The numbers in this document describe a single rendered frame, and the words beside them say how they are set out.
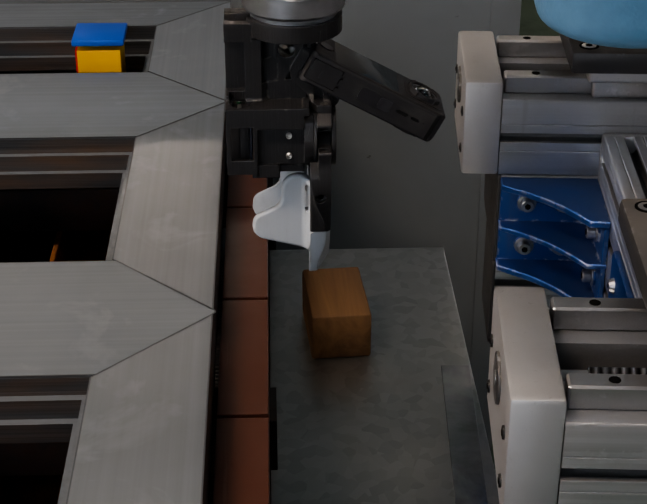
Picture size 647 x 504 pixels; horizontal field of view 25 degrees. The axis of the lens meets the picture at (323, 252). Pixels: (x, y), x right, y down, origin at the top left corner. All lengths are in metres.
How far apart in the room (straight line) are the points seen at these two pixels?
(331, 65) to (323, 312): 0.44
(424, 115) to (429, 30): 0.88
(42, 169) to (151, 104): 0.14
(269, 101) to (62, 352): 0.26
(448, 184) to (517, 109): 0.75
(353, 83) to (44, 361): 0.32
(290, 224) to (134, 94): 0.53
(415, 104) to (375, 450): 0.39
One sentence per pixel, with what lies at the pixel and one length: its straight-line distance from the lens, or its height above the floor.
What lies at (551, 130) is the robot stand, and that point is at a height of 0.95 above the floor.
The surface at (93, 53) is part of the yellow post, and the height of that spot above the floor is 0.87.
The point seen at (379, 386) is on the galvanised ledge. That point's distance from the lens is 1.43.
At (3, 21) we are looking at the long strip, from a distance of 1.86.
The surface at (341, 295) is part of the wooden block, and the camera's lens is 1.48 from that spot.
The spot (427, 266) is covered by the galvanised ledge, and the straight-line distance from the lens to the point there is 1.64.
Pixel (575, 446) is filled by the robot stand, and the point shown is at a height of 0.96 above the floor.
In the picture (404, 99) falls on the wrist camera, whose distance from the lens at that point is 1.07.
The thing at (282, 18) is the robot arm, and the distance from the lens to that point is 1.03.
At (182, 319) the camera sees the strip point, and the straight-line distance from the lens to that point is 1.18.
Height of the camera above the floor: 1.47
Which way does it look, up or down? 28 degrees down
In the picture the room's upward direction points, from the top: straight up
